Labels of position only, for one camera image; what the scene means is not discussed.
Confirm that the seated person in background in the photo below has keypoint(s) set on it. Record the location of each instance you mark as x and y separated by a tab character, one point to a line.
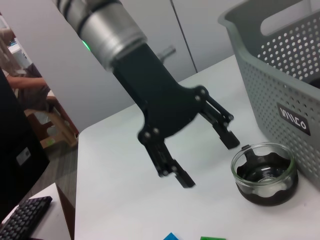
27	87

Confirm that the grey perforated storage basket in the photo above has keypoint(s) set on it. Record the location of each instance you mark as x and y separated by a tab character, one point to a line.
275	82

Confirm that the wooden stool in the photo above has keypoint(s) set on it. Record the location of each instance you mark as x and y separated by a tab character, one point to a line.
65	130

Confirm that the black computer case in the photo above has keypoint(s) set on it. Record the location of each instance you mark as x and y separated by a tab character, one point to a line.
15	125

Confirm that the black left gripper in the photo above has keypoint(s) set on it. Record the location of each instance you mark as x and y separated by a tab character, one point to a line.
162	100

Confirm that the silver left gripper connector post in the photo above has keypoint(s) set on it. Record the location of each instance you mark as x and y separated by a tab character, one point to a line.
167	52

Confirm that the black keyboard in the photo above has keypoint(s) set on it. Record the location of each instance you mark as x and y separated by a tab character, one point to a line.
22	220

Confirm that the green toy brick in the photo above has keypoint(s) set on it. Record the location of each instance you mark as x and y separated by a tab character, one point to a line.
212	238

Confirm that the glass teacup with black sleeve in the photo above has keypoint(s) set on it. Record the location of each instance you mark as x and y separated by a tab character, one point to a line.
265	197

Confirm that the blue square toy plate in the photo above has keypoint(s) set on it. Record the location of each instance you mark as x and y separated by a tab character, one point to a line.
172	237

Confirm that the white side desk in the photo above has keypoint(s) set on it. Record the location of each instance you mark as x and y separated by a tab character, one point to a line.
63	212

